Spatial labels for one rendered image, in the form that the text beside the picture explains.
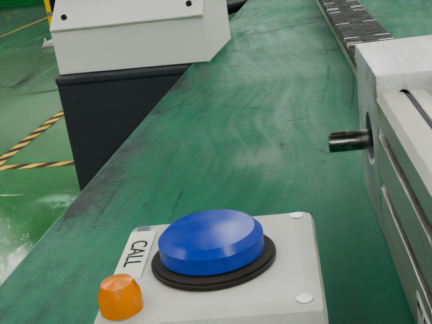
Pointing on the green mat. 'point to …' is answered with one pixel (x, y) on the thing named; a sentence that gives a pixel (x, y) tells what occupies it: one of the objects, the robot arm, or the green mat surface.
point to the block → (388, 65)
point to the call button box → (232, 281)
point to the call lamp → (119, 297)
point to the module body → (408, 193)
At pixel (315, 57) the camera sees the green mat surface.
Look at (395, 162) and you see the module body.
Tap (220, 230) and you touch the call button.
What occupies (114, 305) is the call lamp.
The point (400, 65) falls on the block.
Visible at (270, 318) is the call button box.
